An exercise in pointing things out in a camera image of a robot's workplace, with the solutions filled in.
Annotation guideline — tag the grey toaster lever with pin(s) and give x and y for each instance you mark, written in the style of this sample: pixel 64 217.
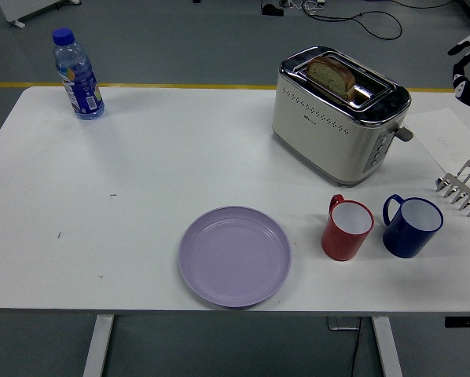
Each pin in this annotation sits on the grey toaster lever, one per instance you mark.
pixel 404 132

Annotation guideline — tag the slice of bread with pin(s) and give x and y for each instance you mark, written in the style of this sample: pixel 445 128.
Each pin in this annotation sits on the slice of bread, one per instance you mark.
pixel 329 76

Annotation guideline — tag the lilac round plate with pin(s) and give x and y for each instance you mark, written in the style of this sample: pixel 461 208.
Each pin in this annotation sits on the lilac round plate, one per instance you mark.
pixel 235 257

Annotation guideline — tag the metal toast rack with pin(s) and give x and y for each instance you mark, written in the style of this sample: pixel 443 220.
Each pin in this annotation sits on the metal toast rack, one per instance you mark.
pixel 465 188

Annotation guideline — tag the cream and chrome toaster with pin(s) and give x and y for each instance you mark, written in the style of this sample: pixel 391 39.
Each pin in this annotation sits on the cream and chrome toaster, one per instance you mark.
pixel 317 133

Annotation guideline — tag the blue mug white inside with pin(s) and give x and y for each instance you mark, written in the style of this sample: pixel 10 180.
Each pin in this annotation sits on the blue mug white inside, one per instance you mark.
pixel 404 241

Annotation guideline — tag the red mug white inside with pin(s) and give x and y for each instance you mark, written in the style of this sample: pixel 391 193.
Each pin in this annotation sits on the red mug white inside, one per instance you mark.
pixel 339 243

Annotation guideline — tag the black table control panel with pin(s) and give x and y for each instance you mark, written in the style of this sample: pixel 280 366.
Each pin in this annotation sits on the black table control panel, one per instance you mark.
pixel 465 321

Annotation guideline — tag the white table leg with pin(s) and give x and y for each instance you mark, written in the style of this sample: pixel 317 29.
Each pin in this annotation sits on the white table leg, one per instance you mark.
pixel 97 345
pixel 388 349

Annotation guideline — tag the clear water bottle blue cap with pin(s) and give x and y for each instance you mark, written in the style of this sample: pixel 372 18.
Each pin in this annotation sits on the clear water bottle blue cap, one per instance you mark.
pixel 79 86

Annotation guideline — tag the white panel with feet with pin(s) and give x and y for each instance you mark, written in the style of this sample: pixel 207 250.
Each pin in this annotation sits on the white panel with feet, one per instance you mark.
pixel 23 8

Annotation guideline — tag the clear under-table bracket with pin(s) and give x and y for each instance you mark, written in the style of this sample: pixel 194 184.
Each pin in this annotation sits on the clear under-table bracket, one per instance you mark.
pixel 339 323

